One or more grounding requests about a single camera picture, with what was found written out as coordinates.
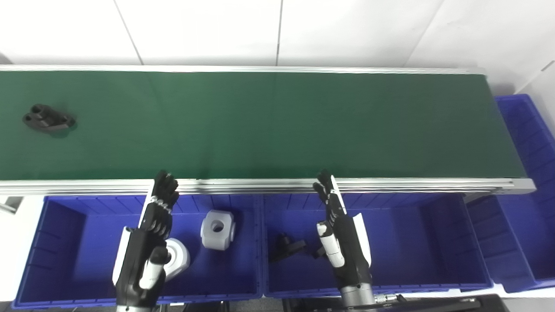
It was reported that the white block part with hole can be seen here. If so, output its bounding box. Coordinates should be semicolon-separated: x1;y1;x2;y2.
200;210;237;251
162;238;191;283

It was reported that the blue bin with white parts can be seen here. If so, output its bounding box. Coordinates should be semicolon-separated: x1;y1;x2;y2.
12;194;264;309

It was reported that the green conveyor belt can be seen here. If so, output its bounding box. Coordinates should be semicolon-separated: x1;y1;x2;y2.
0;65;537;197
0;71;528;181

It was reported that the empty blue bin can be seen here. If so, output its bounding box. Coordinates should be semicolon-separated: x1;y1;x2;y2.
465;94;555;293

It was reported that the grey conveyor support bracket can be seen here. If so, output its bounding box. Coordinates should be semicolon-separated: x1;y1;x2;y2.
0;197;23;215

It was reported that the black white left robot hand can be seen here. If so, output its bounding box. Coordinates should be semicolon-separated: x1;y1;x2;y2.
112;170;180;309

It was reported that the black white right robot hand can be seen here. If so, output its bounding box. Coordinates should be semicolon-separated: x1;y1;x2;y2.
312;170;372;289

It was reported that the blue bin with black parts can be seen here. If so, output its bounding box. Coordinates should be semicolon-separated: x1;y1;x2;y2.
260;193;494;299

